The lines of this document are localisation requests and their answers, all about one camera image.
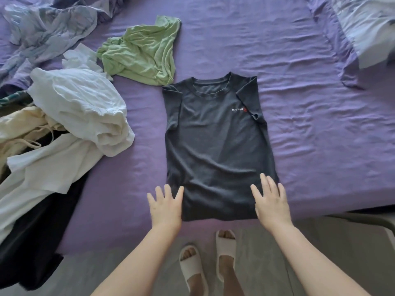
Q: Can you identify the cream garment with drawstring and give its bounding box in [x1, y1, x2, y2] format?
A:
[0, 106, 67, 182]

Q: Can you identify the green patterned cloth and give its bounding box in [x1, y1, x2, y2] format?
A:
[0, 91, 33, 108]

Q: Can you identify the person's right leg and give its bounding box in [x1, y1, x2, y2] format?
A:
[218, 231, 245, 296]

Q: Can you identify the person's left leg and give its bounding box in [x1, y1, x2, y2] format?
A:
[183, 248, 208, 296]

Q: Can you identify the person's right hand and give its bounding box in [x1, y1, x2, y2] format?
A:
[250, 173, 293, 233]

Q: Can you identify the white slipper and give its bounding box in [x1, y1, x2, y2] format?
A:
[215, 229, 237, 282]
[180, 245, 209, 296]

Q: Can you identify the dark grey t-shirt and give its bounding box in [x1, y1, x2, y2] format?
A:
[162, 72, 280, 222]

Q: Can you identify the person's left forearm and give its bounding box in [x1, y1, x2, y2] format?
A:
[91, 224, 182, 296]

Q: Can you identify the bundled white garment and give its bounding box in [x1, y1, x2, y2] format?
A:
[27, 68, 135, 157]

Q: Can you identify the black garment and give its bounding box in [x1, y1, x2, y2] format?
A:
[0, 172, 90, 291]

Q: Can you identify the grey furniture frame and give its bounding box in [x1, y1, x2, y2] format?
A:
[327, 212, 395, 241]

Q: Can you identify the person's leg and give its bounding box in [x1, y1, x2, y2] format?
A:
[218, 231, 245, 296]
[183, 248, 208, 296]

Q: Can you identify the purple pillowcase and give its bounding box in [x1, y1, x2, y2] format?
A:
[304, 0, 368, 90]

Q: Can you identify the blue white patterned duvet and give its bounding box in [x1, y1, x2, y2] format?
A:
[0, 0, 133, 90]

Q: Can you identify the person's right forearm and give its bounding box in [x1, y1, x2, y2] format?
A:
[267, 222, 371, 296]

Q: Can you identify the person's left hand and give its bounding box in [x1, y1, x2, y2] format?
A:
[147, 184, 185, 233]

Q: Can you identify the small crumpled white cloth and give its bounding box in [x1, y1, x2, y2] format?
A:
[62, 43, 114, 82]

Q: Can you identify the flat white shirt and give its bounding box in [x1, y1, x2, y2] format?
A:
[0, 132, 104, 244]

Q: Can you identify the light green garment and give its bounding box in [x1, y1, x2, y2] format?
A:
[96, 15, 182, 87]

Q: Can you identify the purple bedsheet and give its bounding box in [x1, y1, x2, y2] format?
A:
[0, 0, 395, 256]

